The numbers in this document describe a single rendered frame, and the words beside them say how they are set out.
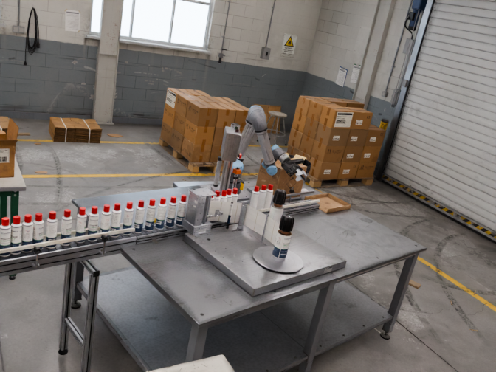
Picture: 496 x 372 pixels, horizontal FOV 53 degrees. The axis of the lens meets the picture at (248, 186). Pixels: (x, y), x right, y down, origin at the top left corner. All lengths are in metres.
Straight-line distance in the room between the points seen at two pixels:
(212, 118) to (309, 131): 1.46
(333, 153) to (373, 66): 2.08
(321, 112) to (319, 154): 0.58
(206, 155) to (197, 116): 0.56
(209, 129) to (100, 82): 2.37
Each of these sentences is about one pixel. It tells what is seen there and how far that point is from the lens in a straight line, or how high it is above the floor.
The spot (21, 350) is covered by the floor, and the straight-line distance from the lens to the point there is 3.60.
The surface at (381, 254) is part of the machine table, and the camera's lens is 3.65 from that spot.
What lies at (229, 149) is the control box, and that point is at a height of 1.37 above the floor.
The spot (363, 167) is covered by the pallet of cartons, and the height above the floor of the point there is 0.31.
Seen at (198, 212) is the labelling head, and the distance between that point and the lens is 3.09.
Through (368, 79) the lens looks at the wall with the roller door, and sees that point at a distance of 8.79.
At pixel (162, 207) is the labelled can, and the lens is 3.09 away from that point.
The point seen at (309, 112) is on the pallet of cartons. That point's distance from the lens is 7.30.
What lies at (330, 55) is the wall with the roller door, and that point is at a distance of 9.67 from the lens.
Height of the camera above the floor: 2.29
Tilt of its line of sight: 20 degrees down
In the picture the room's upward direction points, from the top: 11 degrees clockwise
